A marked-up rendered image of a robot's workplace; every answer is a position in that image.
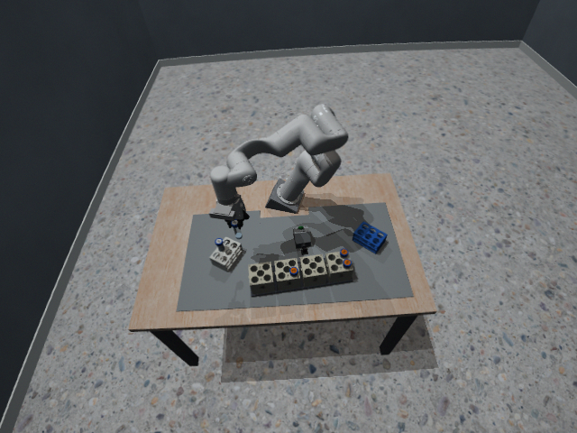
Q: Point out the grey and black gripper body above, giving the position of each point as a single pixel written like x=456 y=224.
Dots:
x=238 y=208

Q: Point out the blue tube rack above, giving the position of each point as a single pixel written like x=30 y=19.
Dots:
x=371 y=236

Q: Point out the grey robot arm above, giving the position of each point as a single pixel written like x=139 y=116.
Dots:
x=320 y=135

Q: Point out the white tube rack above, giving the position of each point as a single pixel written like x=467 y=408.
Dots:
x=226 y=263

